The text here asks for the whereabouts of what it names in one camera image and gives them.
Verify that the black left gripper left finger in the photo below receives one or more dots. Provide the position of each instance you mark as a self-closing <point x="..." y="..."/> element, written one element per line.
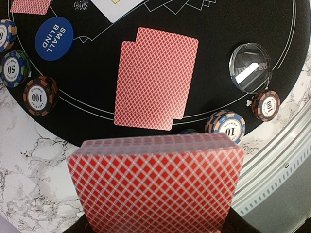
<point x="81" y="226"/>

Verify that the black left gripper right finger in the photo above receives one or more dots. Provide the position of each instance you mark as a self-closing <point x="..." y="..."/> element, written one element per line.
<point x="234" y="223"/>

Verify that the red playing card deck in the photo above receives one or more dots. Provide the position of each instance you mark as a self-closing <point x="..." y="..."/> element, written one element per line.
<point x="181" y="183"/>

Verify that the clear round dealer button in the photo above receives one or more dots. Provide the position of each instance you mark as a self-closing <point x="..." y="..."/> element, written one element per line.
<point x="250" y="68"/>

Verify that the small green fifty chip stack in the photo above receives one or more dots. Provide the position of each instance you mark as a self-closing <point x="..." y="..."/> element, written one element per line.
<point x="15" y="68"/>

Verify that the dealt red card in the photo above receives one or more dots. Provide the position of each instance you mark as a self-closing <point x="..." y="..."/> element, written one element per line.
<point x="37" y="7"/>
<point x="169" y="61"/>
<point x="132" y="105"/>

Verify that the blue small blind button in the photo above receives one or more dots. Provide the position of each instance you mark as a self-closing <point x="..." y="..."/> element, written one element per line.
<point x="54" y="38"/>

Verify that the small blue ten chip stack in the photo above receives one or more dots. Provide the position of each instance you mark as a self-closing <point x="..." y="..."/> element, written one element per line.
<point x="8" y="34"/>

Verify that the round black poker mat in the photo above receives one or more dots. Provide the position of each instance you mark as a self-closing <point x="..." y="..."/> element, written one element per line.
<point x="87" y="74"/>

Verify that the aluminium front rail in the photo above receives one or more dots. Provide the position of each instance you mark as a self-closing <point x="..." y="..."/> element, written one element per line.
<point x="274" y="164"/>

